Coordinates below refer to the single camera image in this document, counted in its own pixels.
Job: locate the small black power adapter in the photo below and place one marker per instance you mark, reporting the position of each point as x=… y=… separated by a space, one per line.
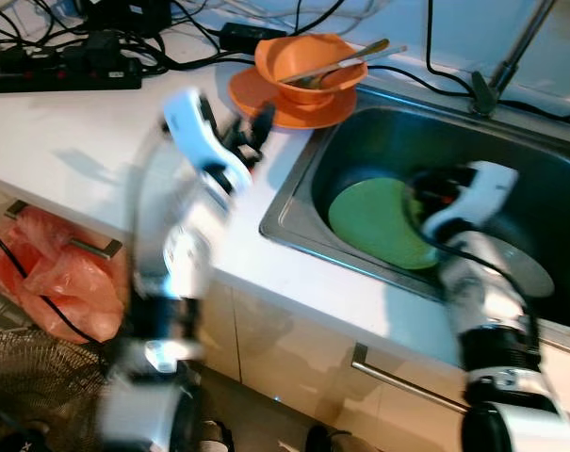
x=252 y=36

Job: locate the stainless steel sink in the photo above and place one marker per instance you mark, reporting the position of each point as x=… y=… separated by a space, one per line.
x=379 y=141

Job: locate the orange plastic bowl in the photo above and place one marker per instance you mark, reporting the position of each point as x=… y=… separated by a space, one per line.
x=289 y=58

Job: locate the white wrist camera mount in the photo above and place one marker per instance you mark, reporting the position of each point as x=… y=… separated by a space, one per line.
x=195 y=127
x=487 y=188

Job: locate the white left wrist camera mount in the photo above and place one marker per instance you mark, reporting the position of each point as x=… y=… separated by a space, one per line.
x=195 y=127

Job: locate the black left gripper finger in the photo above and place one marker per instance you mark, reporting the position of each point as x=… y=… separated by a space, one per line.
x=264 y=121

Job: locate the orange plastic plate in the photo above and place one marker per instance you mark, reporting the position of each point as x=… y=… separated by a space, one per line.
x=266 y=108

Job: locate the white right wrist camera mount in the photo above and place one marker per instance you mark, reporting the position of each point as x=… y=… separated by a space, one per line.
x=487 y=188

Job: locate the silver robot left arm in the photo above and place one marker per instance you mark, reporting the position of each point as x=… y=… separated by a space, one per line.
x=171 y=254

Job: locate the dark metal faucet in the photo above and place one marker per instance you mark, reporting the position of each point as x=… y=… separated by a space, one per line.
x=511 y=56

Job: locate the large black power adapter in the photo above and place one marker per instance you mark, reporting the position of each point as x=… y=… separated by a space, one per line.
x=124 y=14

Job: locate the green plate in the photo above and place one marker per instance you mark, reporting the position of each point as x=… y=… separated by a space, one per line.
x=369 y=221

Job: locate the grey bowl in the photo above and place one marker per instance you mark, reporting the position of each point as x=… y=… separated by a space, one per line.
x=534 y=273

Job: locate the orange plastic bag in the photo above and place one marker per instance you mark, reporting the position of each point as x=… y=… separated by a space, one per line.
x=68 y=282

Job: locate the white kitchen cabinet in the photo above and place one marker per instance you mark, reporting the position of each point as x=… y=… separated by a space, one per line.
x=294 y=348

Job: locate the black power strip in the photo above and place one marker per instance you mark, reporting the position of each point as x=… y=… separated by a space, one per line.
x=58 y=75

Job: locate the robot right leg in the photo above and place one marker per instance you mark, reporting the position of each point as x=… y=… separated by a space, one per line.
x=330 y=441

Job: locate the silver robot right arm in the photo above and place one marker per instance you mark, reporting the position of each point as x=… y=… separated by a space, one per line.
x=482 y=292

